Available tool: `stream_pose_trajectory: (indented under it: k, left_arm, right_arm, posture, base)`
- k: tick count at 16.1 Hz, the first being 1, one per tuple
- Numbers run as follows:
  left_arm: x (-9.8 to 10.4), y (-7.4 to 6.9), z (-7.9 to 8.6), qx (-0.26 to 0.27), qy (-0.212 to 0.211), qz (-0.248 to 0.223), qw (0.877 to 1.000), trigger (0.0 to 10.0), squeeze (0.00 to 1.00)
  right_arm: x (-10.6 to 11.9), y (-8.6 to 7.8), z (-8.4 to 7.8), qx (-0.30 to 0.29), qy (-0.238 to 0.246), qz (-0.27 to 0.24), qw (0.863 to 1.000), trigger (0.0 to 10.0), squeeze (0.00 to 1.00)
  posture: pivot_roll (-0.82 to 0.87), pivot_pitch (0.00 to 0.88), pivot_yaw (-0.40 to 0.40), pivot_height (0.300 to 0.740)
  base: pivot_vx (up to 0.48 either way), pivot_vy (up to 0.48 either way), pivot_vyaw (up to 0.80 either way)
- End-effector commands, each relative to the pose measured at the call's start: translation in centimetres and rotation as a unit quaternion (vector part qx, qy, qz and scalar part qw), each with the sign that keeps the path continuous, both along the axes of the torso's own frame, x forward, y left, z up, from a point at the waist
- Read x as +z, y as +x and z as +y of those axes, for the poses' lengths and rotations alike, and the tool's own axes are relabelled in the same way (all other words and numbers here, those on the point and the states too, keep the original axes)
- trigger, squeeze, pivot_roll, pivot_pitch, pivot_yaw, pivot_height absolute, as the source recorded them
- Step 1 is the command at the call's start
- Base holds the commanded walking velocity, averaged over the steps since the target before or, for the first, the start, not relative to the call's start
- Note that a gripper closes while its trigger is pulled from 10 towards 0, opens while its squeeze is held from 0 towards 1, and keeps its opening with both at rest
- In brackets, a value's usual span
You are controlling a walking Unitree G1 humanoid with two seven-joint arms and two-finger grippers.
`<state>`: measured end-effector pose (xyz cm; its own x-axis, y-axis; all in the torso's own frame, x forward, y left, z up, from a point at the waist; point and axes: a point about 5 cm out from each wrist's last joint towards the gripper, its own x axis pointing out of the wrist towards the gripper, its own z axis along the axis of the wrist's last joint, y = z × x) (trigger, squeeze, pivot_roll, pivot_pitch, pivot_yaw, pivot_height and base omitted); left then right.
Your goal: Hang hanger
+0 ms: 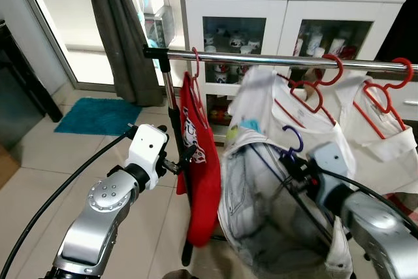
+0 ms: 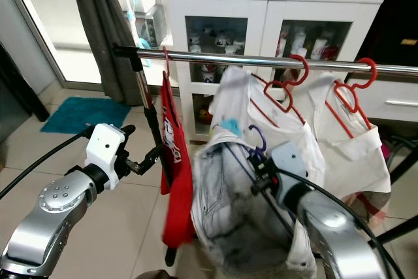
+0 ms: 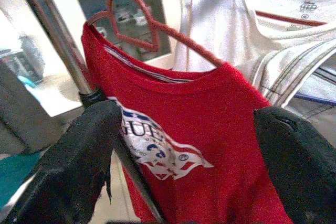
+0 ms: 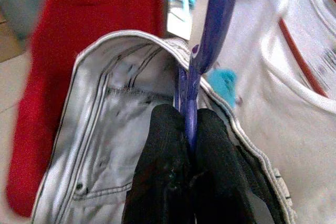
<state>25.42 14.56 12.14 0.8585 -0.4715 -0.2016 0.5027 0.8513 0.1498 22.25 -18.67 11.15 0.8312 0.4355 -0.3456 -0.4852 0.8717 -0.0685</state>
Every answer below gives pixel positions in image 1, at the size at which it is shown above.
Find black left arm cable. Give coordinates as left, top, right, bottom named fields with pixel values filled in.
left=0, top=127, right=138, bottom=274

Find dark furniture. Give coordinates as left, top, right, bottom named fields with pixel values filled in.
left=0, top=21, right=64, bottom=152

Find white sliding glass door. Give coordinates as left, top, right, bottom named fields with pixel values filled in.
left=13, top=0, right=187, bottom=93

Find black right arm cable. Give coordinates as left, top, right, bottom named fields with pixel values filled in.
left=319, top=169, right=418, bottom=237

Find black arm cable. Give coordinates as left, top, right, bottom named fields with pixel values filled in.
left=0, top=127, right=138, bottom=274
left=319, top=169, right=418, bottom=237

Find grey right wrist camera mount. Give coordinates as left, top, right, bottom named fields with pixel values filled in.
left=308, top=142, right=347, bottom=185

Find grey curtain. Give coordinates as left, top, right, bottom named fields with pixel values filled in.
left=87, top=0, right=165, bottom=108

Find white T-shirt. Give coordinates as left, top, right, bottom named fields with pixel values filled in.
left=334, top=72, right=418, bottom=195
left=227, top=65, right=358, bottom=178

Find chrome clothes rack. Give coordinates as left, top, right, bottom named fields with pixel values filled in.
left=142, top=44, right=418, bottom=268

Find beige trousers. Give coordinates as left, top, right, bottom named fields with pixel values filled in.
left=217, top=124, right=355, bottom=279

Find teal floor mat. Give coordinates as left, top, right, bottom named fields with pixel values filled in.
left=54, top=97, right=144, bottom=137

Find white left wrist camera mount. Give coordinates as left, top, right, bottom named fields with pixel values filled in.
left=125, top=123, right=169, bottom=191

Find purple wire hanger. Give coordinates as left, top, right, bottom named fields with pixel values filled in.
left=280, top=124, right=306, bottom=163

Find red printed T-shirt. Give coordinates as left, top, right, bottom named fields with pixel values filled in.
left=175, top=72, right=224, bottom=248

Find red plastic hanger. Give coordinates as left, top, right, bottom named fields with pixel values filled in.
left=188, top=46, right=204, bottom=129
left=273, top=53, right=345, bottom=129
left=353, top=57, right=417, bottom=141

